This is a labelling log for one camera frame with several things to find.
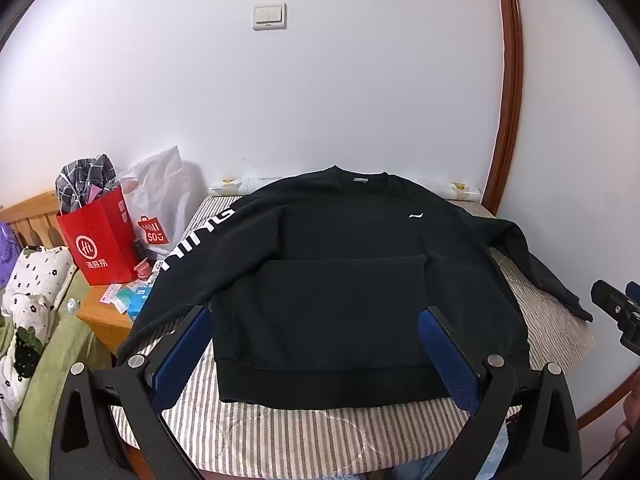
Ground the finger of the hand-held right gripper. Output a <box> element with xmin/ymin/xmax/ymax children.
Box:
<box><xmin>590</xmin><ymin>280</ymin><xmax>632</xmax><ymax>322</ymax></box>

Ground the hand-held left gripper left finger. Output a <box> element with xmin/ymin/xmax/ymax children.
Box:
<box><xmin>50</xmin><ymin>304</ymin><xmax>213</xmax><ymax>480</ymax></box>

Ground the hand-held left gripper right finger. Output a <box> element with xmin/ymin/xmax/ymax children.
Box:
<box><xmin>417</xmin><ymin>305</ymin><xmax>583</xmax><ymax>480</ymax></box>

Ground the black sweatshirt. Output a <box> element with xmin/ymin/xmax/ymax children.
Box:
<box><xmin>116</xmin><ymin>164</ymin><xmax>594</xmax><ymax>405</ymax></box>

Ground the blue box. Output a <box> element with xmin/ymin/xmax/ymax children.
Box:
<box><xmin>124</xmin><ymin>285</ymin><xmax>157</xmax><ymax>322</ymax></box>

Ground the wooden nightstand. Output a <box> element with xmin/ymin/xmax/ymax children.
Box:
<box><xmin>76</xmin><ymin>255</ymin><xmax>166</xmax><ymax>358</ymax></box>

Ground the green blanket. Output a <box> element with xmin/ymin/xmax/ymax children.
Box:
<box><xmin>0</xmin><ymin>260</ymin><xmax>117</xmax><ymax>463</ymax></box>

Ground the red paper bag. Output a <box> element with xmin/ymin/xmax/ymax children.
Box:
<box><xmin>55</xmin><ymin>185</ymin><xmax>142</xmax><ymax>287</ymax></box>

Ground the striped bed sheet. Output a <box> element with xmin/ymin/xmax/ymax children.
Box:
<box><xmin>111</xmin><ymin>195</ymin><xmax>596</xmax><ymax>476</ymax></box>

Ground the white plastic bag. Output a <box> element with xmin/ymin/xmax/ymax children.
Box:
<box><xmin>120</xmin><ymin>146</ymin><xmax>206</xmax><ymax>260</ymax></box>

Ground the grey plaid cloth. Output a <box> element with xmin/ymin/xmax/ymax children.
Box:
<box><xmin>55</xmin><ymin>154</ymin><xmax>121</xmax><ymax>216</ymax></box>

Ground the purple cloth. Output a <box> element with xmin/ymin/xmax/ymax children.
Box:
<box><xmin>0</xmin><ymin>222</ymin><xmax>23</xmax><ymax>287</ymax></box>

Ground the wooden headboard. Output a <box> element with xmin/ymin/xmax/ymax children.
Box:
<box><xmin>0</xmin><ymin>189</ymin><xmax>66</xmax><ymax>252</ymax></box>

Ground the brown wooden door frame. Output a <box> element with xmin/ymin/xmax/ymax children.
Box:
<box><xmin>481</xmin><ymin>0</ymin><xmax>526</xmax><ymax>221</ymax></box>

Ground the white light switch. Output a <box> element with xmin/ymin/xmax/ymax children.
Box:
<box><xmin>251</xmin><ymin>3</ymin><xmax>288</xmax><ymax>32</ymax></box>

